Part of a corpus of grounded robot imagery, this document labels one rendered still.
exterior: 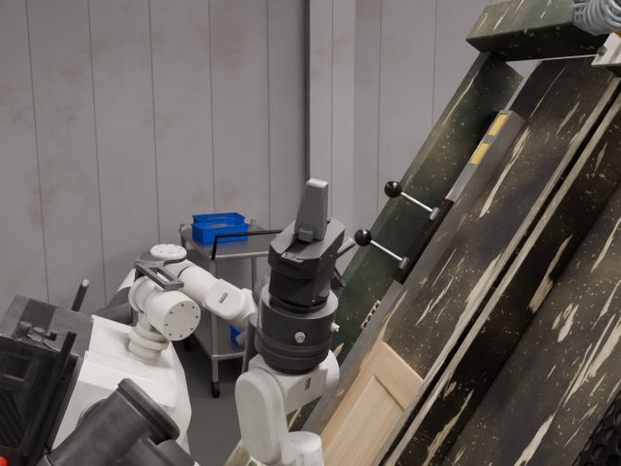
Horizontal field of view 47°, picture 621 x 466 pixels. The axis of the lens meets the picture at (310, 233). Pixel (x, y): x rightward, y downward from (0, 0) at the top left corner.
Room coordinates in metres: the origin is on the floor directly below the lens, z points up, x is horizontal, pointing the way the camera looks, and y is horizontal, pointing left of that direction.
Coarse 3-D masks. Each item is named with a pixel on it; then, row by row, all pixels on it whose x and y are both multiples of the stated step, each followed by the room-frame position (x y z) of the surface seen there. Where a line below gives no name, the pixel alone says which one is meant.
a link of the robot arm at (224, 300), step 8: (224, 280) 1.38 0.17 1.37; (216, 288) 1.36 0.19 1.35; (224, 288) 1.35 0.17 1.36; (232, 288) 1.34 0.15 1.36; (208, 296) 1.36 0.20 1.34; (216, 296) 1.35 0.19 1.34; (224, 296) 1.34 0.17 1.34; (232, 296) 1.33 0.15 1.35; (240, 296) 1.32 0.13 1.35; (248, 296) 1.33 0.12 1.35; (208, 304) 1.35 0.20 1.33; (216, 304) 1.34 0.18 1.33; (224, 304) 1.32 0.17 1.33; (232, 304) 1.31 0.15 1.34; (240, 304) 1.30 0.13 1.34; (248, 304) 1.31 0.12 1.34; (216, 312) 1.32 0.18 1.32; (224, 312) 1.31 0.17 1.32; (232, 312) 1.30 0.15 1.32; (240, 312) 1.30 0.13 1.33; (232, 320) 1.30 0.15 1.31
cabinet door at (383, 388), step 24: (384, 360) 1.33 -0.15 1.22; (360, 384) 1.35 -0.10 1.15; (384, 384) 1.28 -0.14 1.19; (408, 384) 1.21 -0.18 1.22; (360, 408) 1.30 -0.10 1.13; (384, 408) 1.23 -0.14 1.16; (336, 432) 1.32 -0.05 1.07; (360, 432) 1.25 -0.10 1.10; (384, 432) 1.19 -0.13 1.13; (336, 456) 1.27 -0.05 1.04; (360, 456) 1.20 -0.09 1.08
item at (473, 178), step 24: (504, 120) 1.47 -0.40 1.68; (480, 144) 1.50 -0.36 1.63; (504, 144) 1.46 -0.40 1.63; (480, 168) 1.45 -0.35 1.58; (456, 192) 1.46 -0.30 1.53; (480, 192) 1.45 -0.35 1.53; (456, 216) 1.44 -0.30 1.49; (432, 240) 1.43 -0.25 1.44; (432, 264) 1.43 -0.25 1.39; (408, 288) 1.41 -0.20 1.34; (384, 312) 1.41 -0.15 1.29; (360, 336) 1.43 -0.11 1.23; (384, 336) 1.40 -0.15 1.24; (360, 360) 1.39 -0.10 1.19; (336, 408) 1.38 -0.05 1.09; (312, 432) 1.36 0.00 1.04
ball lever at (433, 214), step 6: (390, 180) 1.49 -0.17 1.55; (384, 186) 1.48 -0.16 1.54; (390, 186) 1.47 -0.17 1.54; (396, 186) 1.47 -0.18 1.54; (384, 192) 1.48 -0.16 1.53; (390, 192) 1.47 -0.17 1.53; (396, 192) 1.47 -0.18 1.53; (402, 192) 1.48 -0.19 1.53; (408, 198) 1.47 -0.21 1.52; (420, 204) 1.46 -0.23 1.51; (426, 210) 1.46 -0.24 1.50; (432, 210) 1.45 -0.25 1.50; (438, 210) 1.44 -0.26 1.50; (432, 216) 1.44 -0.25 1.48
